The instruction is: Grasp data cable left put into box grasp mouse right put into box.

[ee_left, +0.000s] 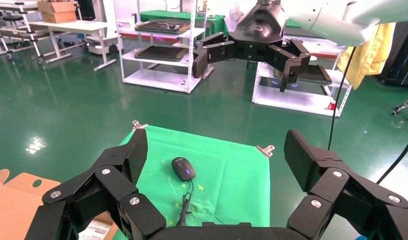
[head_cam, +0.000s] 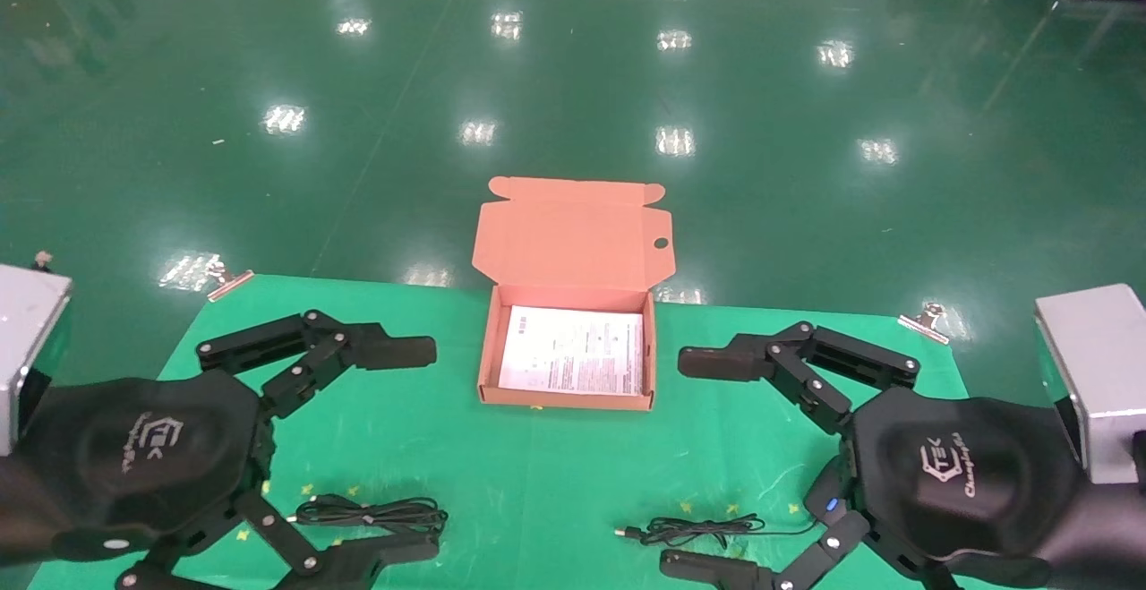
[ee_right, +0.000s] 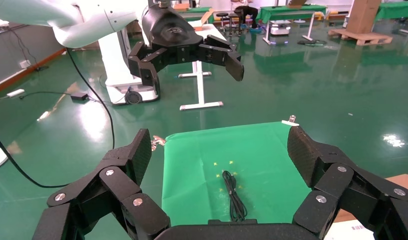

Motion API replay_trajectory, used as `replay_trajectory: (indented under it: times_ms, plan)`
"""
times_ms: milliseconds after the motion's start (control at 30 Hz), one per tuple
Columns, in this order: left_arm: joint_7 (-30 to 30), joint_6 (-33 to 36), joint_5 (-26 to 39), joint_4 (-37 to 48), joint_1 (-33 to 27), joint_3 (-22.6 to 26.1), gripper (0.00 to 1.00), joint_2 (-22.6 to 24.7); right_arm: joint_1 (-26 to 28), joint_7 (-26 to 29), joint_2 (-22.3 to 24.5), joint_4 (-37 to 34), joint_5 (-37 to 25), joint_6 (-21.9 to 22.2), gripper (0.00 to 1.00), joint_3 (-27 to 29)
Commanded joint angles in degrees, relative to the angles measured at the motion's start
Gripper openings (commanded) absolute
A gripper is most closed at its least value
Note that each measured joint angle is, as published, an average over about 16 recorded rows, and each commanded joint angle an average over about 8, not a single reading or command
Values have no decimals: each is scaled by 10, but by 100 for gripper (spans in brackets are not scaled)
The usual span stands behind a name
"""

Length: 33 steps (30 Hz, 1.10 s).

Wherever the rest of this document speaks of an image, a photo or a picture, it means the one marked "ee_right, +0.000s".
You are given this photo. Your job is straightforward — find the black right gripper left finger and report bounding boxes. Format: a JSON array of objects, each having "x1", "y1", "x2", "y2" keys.
[{"x1": 32, "y1": 128, "x2": 172, "y2": 240}]

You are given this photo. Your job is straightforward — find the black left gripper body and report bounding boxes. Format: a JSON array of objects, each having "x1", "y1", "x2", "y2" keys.
[{"x1": 141, "y1": 4, "x2": 206, "y2": 65}]

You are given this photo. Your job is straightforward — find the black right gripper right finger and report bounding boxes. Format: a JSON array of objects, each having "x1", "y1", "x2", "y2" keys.
[{"x1": 286, "y1": 125, "x2": 408, "y2": 240}]

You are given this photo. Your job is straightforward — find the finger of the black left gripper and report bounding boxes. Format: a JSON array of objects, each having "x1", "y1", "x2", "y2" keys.
[
  {"x1": 127, "y1": 40, "x2": 168, "y2": 96},
  {"x1": 198, "y1": 34, "x2": 245, "y2": 83}
]

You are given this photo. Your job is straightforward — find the black data cable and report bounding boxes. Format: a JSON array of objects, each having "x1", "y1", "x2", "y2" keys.
[{"x1": 221, "y1": 170, "x2": 248, "y2": 223}]

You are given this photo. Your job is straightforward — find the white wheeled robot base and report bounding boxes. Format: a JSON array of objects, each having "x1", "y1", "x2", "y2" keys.
[{"x1": 98, "y1": 29, "x2": 160, "y2": 106}]

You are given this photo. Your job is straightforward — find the tall brown cardboard box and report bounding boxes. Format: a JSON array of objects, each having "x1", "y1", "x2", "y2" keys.
[{"x1": 345, "y1": 0, "x2": 383, "y2": 35}]

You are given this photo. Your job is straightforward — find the black round stool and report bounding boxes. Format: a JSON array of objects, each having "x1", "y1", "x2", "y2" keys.
[
  {"x1": 216, "y1": 12, "x2": 230, "y2": 33},
  {"x1": 228, "y1": 13, "x2": 243, "y2": 36}
]

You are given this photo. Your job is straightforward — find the white metal leg table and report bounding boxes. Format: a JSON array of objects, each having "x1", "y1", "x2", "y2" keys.
[{"x1": 177, "y1": 23, "x2": 228, "y2": 112}]

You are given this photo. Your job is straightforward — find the white printed paper sheet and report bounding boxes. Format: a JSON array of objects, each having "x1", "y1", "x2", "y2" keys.
[{"x1": 324, "y1": 219, "x2": 375, "y2": 240}]

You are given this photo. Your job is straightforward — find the person in dark clothes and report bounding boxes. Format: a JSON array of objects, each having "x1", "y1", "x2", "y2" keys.
[{"x1": 231, "y1": 0, "x2": 262, "y2": 34}]

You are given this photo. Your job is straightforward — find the silver metal clip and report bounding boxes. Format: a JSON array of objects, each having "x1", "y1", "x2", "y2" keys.
[
  {"x1": 151, "y1": 135, "x2": 167, "y2": 152},
  {"x1": 281, "y1": 114, "x2": 300, "y2": 127}
]

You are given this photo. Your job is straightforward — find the small white mobile robot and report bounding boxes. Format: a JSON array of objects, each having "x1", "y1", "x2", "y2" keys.
[{"x1": 269, "y1": 19, "x2": 292, "y2": 37}]

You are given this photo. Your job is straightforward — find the black power adapter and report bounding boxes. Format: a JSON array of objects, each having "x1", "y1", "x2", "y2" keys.
[{"x1": 70, "y1": 92, "x2": 89, "y2": 103}]

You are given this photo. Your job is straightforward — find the green table cloth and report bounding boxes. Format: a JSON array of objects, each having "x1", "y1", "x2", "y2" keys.
[{"x1": 161, "y1": 121, "x2": 312, "y2": 228}]

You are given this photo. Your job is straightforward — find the green cloth covered table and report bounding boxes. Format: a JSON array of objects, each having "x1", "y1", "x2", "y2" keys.
[
  {"x1": 256, "y1": 3, "x2": 328, "y2": 46},
  {"x1": 375, "y1": 1, "x2": 408, "y2": 36}
]

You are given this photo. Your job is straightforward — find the white power strip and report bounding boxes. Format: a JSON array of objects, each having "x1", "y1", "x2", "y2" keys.
[{"x1": 6, "y1": 88, "x2": 26, "y2": 98}]

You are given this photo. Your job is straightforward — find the wooden pallet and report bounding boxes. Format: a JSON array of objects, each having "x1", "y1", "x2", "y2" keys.
[{"x1": 328, "y1": 28, "x2": 393, "y2": 46}]

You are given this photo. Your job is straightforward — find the black hanging cable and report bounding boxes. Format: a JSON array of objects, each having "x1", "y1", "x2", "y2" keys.
[{"x1": 0, "y1": 47, "x2": 116, "y2": 189}]

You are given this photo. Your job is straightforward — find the black coiled floor cable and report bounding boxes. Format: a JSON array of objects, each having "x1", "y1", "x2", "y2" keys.
[{"x1": 297, "y1": 39, "x2": 327, "y2": 47}]

